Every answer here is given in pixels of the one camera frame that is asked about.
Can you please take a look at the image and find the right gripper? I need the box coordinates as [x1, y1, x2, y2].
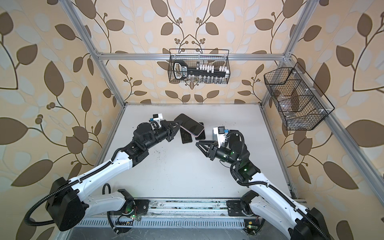
[197, 140, 240, 168]

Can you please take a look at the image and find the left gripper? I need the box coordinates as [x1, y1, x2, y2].
[142, 118, 182, 152]

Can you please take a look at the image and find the purple phone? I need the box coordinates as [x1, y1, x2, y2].
[195, 129, 206, 141]

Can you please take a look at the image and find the black phone case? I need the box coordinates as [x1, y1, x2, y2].
[228, 130, 241, 148]

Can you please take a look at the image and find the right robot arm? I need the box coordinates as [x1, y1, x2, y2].
[196, 131, 331, 240]

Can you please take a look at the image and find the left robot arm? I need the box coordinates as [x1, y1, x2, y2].
[46, 120, 182, 232]

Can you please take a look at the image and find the black tool in basket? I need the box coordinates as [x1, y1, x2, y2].
[171, 60, 231, 80]

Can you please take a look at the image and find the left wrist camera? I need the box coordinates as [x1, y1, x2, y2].
[150, 114, 164, 124]

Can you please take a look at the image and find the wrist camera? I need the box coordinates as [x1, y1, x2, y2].
[150, 114, 164, 124]
[213, 126, 229, 148]

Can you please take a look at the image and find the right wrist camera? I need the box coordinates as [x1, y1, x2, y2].
[213, 126, 229, 148]

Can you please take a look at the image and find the back wire basket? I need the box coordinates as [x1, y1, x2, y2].
[168, 48, 231, 85]

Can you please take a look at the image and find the wire basket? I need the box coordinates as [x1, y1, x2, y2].
[264, 63, 335, 131]
[168, 48, 231, 85]

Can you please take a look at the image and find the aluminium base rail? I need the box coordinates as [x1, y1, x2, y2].
[64, 197, 313, 220]

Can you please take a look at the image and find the right wire basket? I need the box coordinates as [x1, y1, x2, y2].
[264, 63, 335, 131]

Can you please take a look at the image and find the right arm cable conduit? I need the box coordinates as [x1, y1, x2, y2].
[224, 130, 331, 240]

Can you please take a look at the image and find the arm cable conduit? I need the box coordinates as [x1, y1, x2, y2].
[23, 146, 124, 227]
[224, 130, 331, 240]

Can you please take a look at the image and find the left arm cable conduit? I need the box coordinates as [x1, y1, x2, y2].
[23, 146, 124, 227]

